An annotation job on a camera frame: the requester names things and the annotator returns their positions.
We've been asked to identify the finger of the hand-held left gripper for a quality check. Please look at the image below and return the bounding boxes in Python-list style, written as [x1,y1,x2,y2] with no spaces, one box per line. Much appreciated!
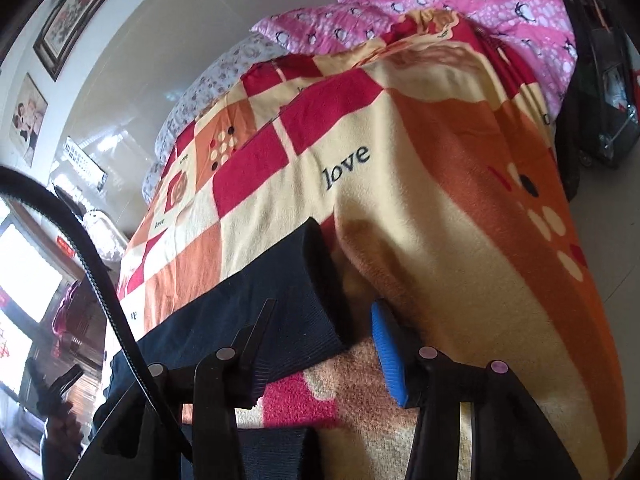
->
[58,363,84,396]

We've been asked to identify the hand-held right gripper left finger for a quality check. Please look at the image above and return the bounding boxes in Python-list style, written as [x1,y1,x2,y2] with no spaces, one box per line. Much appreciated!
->
[75,299,279,480]

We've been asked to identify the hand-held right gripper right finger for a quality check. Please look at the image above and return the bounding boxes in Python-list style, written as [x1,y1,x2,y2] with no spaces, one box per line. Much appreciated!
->
[370,299,583,480]

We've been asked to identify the black pants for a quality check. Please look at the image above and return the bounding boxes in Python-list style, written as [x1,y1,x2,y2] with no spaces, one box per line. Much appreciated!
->
[90,217,351,480]

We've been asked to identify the person's left hand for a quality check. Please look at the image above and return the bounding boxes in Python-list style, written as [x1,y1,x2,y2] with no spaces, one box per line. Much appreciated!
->
[44,408,85,457]

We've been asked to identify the dark wooden desk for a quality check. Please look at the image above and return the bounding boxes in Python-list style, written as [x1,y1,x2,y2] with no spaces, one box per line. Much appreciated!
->
[35,280,123,411]

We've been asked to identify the dark red cloth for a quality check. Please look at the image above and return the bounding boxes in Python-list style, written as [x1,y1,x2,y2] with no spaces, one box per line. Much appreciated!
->
[54,280,83,336]

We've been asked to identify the wooden framed window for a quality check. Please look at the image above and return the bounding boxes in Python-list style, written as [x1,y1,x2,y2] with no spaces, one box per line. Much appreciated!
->
[0,195,68,411]

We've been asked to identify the white ornate chair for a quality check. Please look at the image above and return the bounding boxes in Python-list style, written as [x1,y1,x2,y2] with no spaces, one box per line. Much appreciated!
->
[82,210,128,263]

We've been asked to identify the orange red checkered printed blanket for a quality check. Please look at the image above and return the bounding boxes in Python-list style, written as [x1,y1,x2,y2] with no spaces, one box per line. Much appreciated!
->
[117,7,628,480]

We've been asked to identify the eye chart poster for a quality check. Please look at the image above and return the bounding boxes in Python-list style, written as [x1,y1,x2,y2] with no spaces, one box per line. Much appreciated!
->
[59,136,110,193]

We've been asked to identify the floral pillows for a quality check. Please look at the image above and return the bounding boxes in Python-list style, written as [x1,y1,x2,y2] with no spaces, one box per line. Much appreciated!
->
[141,32,301,201]

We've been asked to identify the framed flower picture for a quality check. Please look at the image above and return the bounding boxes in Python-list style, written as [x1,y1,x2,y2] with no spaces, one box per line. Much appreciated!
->
[32,0,146,81]

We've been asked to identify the black braided cable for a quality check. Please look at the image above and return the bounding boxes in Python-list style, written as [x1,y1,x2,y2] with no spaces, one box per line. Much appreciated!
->
[0,166,196,463]

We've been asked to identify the portrait wall poster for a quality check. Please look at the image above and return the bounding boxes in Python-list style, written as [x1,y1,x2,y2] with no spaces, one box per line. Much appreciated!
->
[11,74,49,168]

